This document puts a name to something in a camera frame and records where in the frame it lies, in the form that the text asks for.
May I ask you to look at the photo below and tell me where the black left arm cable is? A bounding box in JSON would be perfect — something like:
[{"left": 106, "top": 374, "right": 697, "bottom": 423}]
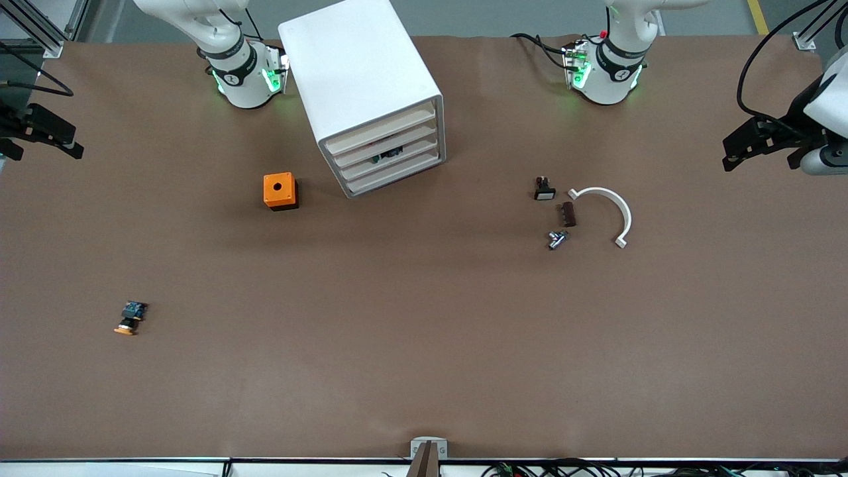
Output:
[{"left": 736, "top": 0, "right": 848, "bottom": 128}]

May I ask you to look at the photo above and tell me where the black base cable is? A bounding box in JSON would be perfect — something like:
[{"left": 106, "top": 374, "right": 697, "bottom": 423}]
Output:
[{"left": 510, "top": 32, "right": 572, "bottom": 71}]

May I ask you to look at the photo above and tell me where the white curved plastic clip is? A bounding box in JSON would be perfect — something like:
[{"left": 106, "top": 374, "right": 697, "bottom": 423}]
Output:
[{"left": 568, "top": 187, "right": 633, "bottom": 250}]

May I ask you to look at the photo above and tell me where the aluminium frame profile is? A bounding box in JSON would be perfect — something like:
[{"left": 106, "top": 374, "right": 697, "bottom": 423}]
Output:
[
  {"left": 0, "top": 0, "right": 90, "bottom": 59},
  {"left": 792, "top": 0, "right": 848, "bottom": 51}
]

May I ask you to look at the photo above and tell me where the orange box with hole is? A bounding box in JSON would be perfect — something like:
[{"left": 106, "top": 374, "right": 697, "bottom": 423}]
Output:
[{"left": 263, "top": 172, "right": 299, "bottom": 212}]

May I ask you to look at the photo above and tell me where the grey mount bracket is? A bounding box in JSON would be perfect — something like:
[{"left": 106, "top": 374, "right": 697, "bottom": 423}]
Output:
[{"left": 410, "top": 437, "right": 449, "bottom": 460}]

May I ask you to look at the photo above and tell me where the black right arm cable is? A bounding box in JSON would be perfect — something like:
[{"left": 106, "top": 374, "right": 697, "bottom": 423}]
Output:
[{"left": 0, "top": 41, "right": 75, "bottom": 98}]

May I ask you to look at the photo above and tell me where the black cable bundle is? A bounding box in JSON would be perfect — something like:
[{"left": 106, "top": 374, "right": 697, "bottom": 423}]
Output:
[{"left": 480, "top": 457, "right": 848, "bottom": 477}]

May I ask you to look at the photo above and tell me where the brown camera post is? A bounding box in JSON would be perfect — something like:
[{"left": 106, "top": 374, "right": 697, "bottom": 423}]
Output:
[{"left": 407, "top": 442, "right": 442, "bottom": 477}]

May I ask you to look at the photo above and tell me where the white drawer cabinet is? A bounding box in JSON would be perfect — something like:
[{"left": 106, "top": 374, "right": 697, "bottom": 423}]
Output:
[{"left": 278, "top": 0, "right": 447, "bottom": 199}]

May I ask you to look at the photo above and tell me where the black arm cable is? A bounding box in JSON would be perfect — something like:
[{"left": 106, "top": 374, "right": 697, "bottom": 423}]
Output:
[
  {"left": 0, "top": 41, "right": 75, "bottom": 98},
  {"left": 736, "top": 0, "right": 848, "bottom": 128}
]

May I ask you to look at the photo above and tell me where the yellow cap push button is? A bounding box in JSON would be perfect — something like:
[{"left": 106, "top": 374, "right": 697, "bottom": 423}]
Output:
[{"left": 113, "top": 301, "right": 149, "bottom": 337}]

